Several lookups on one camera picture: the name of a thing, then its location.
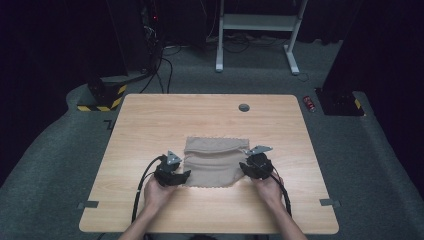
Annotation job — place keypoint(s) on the grey tape strip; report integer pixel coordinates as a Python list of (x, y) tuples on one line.
[(329, 202), (89, 204)]

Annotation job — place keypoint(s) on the white metal stand frame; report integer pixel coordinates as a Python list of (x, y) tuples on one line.
[(256, 22)]

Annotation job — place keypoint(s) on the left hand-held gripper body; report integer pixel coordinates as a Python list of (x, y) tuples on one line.
[(167, 172)]

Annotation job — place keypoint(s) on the person's right hand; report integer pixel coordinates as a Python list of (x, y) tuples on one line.
[(269, 192)]

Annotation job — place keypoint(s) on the red can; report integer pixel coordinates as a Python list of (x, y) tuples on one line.
[(309, 103)]

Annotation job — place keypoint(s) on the person's left hand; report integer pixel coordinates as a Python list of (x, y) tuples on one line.
[(158, 195)]

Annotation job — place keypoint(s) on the black yellow striped stand base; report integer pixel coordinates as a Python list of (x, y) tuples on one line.
[(106, 96)]

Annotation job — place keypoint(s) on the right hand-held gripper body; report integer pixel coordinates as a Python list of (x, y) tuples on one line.
[(260, 166)]

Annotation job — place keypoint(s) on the beige cloth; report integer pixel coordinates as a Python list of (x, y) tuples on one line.
[(213, 163)]

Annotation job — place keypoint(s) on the grey round table grommet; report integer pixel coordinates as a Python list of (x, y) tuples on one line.
[(244, 107)]

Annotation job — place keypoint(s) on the dark equipment rack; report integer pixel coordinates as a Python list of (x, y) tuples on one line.
[(151, 33)]

